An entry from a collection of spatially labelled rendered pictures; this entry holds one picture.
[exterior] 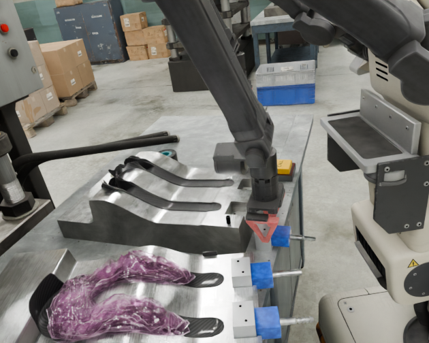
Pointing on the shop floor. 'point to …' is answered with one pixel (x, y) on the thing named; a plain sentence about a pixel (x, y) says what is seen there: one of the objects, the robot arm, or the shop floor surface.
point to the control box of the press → (11, 82)
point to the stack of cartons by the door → (144, 37)
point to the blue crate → (287, 94)
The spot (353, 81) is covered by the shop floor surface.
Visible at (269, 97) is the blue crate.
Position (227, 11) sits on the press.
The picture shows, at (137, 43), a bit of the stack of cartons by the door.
